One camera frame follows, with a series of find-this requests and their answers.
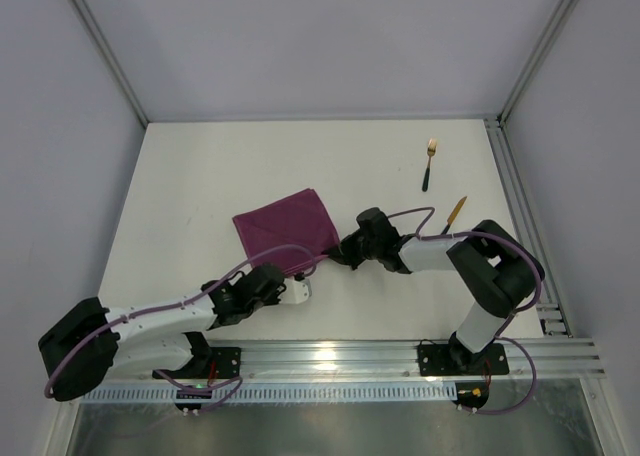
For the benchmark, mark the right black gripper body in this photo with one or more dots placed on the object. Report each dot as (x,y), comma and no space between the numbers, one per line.
(350,249)

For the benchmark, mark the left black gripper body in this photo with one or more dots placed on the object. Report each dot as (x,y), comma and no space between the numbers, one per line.
(279,283)

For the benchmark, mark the purple satin napkin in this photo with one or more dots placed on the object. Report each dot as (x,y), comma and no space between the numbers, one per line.
(291,233)

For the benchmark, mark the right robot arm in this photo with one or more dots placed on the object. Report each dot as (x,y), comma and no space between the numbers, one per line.
(498,272)

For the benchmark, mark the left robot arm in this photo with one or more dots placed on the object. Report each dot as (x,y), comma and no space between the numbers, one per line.
(92,341)

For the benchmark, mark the gold fork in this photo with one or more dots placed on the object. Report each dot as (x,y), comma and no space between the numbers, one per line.
(430,153)

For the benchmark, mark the left controller board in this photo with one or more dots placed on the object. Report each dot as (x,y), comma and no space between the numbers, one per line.
(194,395)

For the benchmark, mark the controller board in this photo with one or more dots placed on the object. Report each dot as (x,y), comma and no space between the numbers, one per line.
(471,396)
(194,395)

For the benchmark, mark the right controller board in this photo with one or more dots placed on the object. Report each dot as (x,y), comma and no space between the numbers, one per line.
(471,396)

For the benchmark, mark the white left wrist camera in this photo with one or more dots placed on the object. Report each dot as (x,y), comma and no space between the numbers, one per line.
(297,291)

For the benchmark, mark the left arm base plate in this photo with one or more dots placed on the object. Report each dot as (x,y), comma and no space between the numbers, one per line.
(212,364)

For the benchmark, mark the black handled gold knife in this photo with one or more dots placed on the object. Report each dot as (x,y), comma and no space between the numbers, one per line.
(453,215)

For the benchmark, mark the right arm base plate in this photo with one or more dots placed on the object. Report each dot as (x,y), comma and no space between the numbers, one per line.
(435,358)

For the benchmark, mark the slotted cable duct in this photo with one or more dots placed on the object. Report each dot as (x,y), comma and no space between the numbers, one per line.
(271,392)

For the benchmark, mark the right aluminium rail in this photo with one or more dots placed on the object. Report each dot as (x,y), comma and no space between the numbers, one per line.
(549,306)

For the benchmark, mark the aluminium rail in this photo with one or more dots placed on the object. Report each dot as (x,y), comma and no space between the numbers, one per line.
(547,358)
(549,306)

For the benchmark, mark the front aluminium rail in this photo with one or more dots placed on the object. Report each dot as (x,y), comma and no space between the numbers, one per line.
(547,358)

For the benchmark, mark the right frame post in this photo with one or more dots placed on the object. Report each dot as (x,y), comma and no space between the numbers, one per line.
(542,47)

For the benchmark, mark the frame post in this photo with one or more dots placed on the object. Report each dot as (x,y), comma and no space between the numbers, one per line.
(102,46)
(542,47)

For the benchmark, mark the left frame post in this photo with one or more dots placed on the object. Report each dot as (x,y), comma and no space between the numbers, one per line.
(102,46)

